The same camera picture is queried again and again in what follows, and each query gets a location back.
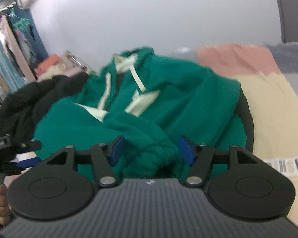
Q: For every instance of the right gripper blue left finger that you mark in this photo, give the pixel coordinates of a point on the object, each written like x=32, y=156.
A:
x=104, y=156

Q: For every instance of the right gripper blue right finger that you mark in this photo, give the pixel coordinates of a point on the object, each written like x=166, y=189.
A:
x=199, y=158

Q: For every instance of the green hoodie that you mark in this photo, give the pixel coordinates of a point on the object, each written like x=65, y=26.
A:
x=152, y=101

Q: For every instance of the hanging clothes rack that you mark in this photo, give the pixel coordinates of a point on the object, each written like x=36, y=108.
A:
x=20, y=52

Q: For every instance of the left hand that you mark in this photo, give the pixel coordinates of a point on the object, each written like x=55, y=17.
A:
x=5, y=210

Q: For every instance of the black puffer jacket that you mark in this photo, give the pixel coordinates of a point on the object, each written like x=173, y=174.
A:
x=22, y=111

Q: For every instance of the cream folded blanket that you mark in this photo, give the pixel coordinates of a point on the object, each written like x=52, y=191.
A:
x=54, y=70

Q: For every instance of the orange box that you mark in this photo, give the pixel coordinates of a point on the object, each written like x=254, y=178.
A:
x=44, y=65

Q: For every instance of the patchwork bed quilt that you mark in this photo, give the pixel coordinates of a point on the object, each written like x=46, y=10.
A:
x=268, y=75

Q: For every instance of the green clip hanger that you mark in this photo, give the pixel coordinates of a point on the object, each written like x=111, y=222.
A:
x=21, y=24

